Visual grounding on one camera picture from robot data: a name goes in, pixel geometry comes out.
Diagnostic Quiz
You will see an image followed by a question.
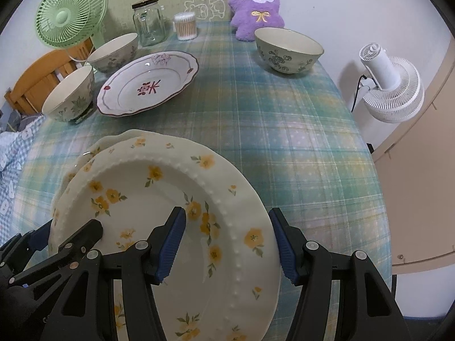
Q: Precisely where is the white standing fan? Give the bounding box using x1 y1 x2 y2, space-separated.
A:
357 43 425 124

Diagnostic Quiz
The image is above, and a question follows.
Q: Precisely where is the cotton swab container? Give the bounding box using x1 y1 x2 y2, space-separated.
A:
173 12 198 41

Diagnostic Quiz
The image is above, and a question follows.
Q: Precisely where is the black fan cable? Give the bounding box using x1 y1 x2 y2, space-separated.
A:
351 74 367 113

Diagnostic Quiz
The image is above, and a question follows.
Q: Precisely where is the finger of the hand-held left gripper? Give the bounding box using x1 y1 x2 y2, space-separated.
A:
9 219 104 292
0 220 54 274

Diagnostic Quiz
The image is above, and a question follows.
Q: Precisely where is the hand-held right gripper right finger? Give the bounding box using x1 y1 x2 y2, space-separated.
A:
268 208 408 341

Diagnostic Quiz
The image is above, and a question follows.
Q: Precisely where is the wooden chair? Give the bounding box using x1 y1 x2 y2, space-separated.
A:
3 37 95 114

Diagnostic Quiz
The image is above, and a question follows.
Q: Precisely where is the glass jar with dark lid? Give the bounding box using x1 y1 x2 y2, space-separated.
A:
131 0 167 47

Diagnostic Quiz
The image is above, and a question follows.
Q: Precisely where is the green bowl blue floral print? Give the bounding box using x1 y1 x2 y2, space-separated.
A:
254 27 325 78

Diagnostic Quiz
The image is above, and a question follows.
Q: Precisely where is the beige door panel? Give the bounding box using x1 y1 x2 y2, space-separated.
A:
370 37 455 276

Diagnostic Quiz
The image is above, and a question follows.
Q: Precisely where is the blue gingham cloth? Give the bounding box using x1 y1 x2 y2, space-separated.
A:
0 114 47 228

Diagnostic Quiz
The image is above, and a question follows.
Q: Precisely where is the green desk fan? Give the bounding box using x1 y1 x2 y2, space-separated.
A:
35 0 109 61

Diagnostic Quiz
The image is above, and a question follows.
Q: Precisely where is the yellow floral plate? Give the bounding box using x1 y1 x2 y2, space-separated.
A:
48 135 281 341
50 129 178 228

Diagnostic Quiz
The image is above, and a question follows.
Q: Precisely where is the pink floral plate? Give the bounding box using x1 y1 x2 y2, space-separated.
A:
97 51 199 118

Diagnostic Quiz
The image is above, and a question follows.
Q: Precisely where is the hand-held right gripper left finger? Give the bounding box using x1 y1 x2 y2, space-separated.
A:
49 206 187 341

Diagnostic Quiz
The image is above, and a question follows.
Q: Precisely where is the purple plush toy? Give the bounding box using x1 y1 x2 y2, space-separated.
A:
227 0 286 41

